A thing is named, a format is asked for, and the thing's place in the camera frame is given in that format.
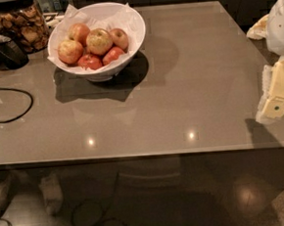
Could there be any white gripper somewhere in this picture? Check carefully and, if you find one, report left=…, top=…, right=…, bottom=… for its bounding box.
left=256, top=0, right=284, bottom=125

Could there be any yellow-green apple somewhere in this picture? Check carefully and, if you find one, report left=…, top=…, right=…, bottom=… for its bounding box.
left=86, top=28, right=113, bottom=56

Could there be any apple back right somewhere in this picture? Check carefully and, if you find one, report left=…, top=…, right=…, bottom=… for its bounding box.
left=109, top=27, right=129, bottom=51

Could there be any red apple front right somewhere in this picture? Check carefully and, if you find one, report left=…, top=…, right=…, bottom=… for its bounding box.
left=103, top=46, right=124, bottom=66

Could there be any red apple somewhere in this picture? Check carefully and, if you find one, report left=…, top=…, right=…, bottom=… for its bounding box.
left=77, top=53, right=103, bottom=69
left=103, top=46, right=124, bottom=66

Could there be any white bowl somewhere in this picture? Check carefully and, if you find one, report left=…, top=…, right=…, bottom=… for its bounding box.
left=43, top=0, right=151, bottom=87

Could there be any red apple front centre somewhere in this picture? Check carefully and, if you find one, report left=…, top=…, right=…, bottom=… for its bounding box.
left=77, top=53, right=103, bottom=69

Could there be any apple back left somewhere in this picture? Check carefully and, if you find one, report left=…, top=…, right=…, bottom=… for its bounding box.
left=68, top=23, right=90, bottom=47

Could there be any apple front left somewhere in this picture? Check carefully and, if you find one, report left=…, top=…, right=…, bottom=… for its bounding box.
left=58, top=39, right=84, bottom=65

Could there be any cream cloth at right edge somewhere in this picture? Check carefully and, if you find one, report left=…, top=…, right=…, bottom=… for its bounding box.
left=246, top=15, right=269, bottom=40

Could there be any white shoe under table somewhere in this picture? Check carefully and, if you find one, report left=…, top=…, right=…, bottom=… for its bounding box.
left=38, top=173, right=64, bottom=215

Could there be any glass jar of dried chips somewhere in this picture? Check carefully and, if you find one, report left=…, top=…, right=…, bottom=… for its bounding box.
left=0, top=0, right=50, bottom=53

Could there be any black round device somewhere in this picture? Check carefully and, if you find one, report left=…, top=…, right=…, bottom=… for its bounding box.
left=0, top=40, right=29, bottom=69

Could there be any black cable on table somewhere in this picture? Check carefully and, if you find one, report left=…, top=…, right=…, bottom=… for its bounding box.
left=0, top=83, right=36, bottom=124

